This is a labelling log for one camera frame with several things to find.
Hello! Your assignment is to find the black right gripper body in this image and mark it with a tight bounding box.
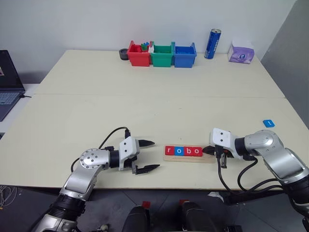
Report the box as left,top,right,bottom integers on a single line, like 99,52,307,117
213,145,230,160

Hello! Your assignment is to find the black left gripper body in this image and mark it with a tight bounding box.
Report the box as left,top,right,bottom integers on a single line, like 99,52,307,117
122,138,141,173

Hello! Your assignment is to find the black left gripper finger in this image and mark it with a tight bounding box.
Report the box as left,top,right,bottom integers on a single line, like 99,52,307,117
134,164,161,175
139,139,155,149

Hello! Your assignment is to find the wooden letter tile holder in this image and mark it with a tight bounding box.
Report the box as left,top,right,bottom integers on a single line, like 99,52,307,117
163,145,216,164

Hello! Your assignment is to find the dark rounded shape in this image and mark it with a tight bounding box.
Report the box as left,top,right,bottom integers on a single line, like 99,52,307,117
126,205,152,232

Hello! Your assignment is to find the red plastic storage bin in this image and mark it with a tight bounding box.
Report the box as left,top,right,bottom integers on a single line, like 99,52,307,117
126,40,153,67

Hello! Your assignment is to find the green plastic storage bin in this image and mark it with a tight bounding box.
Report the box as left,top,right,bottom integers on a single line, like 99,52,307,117
150,41,175,68

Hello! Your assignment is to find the blue plastic storage bin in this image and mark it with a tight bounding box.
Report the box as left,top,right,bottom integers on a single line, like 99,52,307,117
173,42,197,68

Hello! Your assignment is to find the dark grey round cup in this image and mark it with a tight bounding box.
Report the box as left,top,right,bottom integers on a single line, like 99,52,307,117
118,47,130,60

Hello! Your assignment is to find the purple tissue pack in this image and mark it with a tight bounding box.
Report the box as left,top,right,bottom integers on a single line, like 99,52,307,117
227,39,255,64

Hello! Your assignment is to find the blue Pepsi can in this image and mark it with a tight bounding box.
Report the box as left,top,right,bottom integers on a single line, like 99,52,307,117
204,28,222,60

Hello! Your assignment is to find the black laptop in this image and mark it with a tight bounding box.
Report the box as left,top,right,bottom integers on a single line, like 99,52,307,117
0,50,26,122

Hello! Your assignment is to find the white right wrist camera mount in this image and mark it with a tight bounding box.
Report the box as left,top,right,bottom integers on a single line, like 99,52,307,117
208,127,242,160

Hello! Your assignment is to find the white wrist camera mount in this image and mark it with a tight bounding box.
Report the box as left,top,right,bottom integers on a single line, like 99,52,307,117
208,127,242,160
118,136,141,171

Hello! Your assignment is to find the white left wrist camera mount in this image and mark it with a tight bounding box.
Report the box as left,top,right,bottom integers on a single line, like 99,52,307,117
118,136,141,171

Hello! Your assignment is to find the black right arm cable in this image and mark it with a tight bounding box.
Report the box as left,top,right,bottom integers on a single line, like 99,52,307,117
216,154,283,194

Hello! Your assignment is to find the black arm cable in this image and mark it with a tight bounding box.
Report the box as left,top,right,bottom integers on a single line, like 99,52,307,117
70,126,131,173
216,154,283,194

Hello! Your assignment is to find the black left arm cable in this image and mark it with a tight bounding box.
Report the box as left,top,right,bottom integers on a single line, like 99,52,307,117
70,126,131,173

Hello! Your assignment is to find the white cable bundle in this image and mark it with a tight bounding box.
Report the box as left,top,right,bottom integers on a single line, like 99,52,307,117
0,185,18,211

